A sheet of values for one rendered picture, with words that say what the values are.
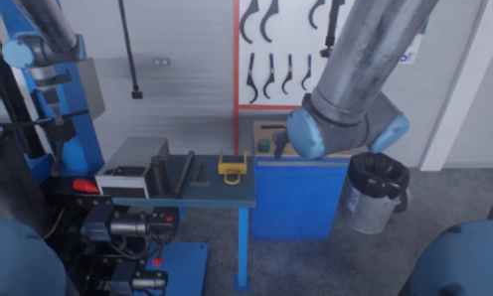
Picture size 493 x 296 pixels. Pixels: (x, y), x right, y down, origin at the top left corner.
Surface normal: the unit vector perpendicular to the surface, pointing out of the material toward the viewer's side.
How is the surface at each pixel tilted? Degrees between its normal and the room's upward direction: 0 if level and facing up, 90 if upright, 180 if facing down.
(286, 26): 90
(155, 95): 90
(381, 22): 102
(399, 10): 106
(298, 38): 90
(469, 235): 5
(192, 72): 90
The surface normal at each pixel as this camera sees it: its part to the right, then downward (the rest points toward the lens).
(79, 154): 0.00, 0.49
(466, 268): -0.05, -0.85
